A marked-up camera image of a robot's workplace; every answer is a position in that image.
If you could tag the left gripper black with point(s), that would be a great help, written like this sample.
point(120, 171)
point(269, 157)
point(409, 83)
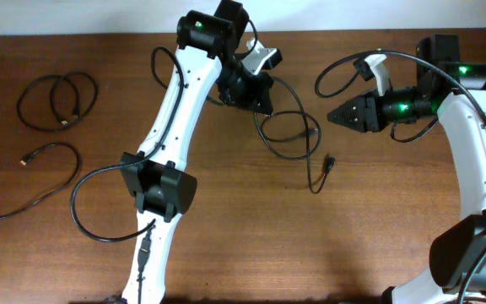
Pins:
point(261, 95)

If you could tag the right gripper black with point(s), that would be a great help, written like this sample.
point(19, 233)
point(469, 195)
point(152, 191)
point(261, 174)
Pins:
point(369, 112)

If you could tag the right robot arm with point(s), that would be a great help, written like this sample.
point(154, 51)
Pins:
point(451, 93)

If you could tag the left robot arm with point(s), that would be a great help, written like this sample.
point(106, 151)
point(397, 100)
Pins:
point(155, 176)

